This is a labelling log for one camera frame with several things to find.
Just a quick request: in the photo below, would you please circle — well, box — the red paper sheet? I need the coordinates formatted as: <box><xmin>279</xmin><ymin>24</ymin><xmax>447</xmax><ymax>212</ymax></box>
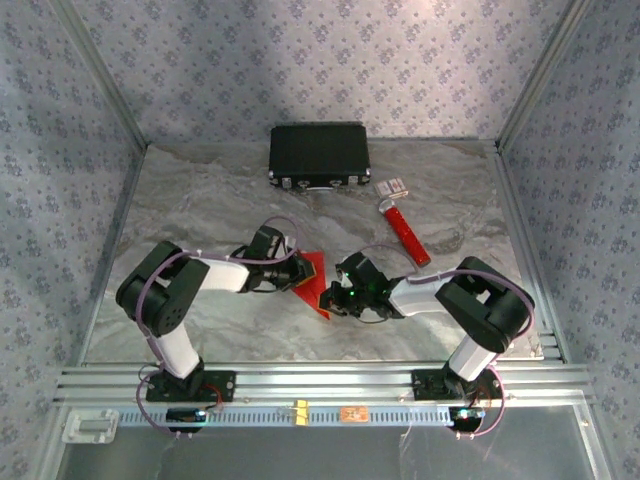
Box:
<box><xmin>291</xmin><ymin>249</ymin><xmax>335</xmax><ymax>322</ymax></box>

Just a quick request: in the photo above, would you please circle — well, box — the red tube with silver cap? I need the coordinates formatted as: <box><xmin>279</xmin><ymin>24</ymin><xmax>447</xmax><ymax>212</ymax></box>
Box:
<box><xmin>378</xmin><ymin>197</ymin><xmax>432</xmax><ymax>268</ymax></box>

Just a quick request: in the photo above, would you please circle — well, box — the small white red card box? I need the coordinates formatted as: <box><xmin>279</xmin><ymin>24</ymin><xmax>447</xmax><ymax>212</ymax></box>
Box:
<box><xmin>373</xmin><ymin>178</ymin><xmax>409</xmax><ymax>199</ymax></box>

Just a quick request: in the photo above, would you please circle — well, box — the black hard case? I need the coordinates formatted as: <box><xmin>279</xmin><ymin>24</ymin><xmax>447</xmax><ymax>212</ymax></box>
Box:
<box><xmin>268</xmin><ymin>121</ymin><xmax>372</xmax><ymax>194</ymax></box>

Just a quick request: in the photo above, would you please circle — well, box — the glossy grey panel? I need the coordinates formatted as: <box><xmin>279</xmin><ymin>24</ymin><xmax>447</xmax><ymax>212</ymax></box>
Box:
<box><xmin>54</xmin><ymin>427</ymin><xmax>614</xmax><ymax>480</ymax></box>

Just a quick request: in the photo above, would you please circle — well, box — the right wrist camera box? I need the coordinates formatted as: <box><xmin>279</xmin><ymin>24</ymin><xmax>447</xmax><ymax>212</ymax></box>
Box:
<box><xmin>335</xmin><ymin>251</ymin><xmax>386</xmax><ymax>291</ymax></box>

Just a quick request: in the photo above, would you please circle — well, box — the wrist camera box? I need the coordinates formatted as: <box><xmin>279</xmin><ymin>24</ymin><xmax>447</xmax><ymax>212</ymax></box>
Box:
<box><xmin>232</xmin><ymin>224</ymin><xmax>286</xmax><ymax>261</ymax></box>
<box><xmin>335</xmin><ymin>251</ymin><xmax>386</xmax><ymax>291</ymax></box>

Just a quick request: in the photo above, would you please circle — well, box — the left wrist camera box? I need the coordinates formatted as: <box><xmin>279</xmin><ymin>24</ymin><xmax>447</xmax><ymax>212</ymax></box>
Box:
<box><xmin>232</xmin><ymin>224</ymin><xmax>286</xmax><ymax>261</ymax></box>

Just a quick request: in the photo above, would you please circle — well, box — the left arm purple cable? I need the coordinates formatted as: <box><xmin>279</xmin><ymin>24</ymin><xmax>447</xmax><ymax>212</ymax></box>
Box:
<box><xmin>135</xmin><ymin>214</ymin><xmax>301</xmax><ymax>441</ymax></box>

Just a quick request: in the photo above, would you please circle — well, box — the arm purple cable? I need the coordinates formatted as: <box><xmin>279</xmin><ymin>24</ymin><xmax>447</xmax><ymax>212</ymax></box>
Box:
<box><xmin>349</xmin><ymin>242</ymin><xmax>536</xmax><ymax>442</ymax></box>
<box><xmin>135</xmin><ymin>214</ymin><xmax>301</xmax><ymax>441</ymax></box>

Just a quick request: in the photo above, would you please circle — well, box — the long aluminium mounting rail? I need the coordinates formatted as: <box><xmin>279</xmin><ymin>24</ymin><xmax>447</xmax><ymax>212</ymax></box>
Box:
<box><xmin>53</xmin><ymin>363</ymin><xmax>594</xmax><ymax>404</ymax></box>

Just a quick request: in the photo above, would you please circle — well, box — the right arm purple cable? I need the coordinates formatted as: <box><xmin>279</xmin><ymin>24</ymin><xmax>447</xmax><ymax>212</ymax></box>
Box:
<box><xmin>349</xmin><ymin>242</ymin><xmax>536</xmax><ymax>442</ymax></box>

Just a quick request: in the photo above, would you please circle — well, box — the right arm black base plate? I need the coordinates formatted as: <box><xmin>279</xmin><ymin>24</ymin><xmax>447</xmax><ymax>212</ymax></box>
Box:
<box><xmin>411</xmin><ymin>368</ymin><xmax>504</xmax><ymax>401</ymax></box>

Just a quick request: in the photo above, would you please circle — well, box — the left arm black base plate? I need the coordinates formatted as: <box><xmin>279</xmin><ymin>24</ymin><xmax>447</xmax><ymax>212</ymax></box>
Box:
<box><xmin>145</xmin><ymin>369</ymin><xmax>237</xmax><ymax>404</ymax></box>

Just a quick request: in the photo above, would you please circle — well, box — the slotted grey cable duct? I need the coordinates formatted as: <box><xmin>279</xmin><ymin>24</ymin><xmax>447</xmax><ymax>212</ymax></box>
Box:
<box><xmin>117</xmin><ymin>405</ymin><xmax>454</xmax><ymax>429</ymax></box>

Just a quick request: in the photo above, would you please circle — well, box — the aluminium side rail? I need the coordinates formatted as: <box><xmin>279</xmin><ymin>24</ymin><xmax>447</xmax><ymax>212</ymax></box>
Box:
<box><xmin>491</xmin><ymin>143</ymin><xmax>571</xmax><ymax>364</ymax></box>
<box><xmin>74</xmin><ymin>143</ymin><xmax>151</xmax><ymax>369</ymax></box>

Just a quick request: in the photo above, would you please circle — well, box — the grey metal bracket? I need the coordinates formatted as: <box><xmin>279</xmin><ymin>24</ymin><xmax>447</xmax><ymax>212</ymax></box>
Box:
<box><xmin>61</xmin><ymin>408</ymin><xmax>121</xmax><ymax>445</ymax></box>

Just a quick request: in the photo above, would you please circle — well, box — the aluminium frame post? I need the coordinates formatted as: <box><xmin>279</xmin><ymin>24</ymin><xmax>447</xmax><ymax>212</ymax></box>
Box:
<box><xmin>49</xmin><ymin>0</ymin><xmax>150</xmax><ymax>149</ymax></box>
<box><xmin>493</xmin><ymin>0</ymin><xmax>595</xmax><ymax>150</ymax></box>

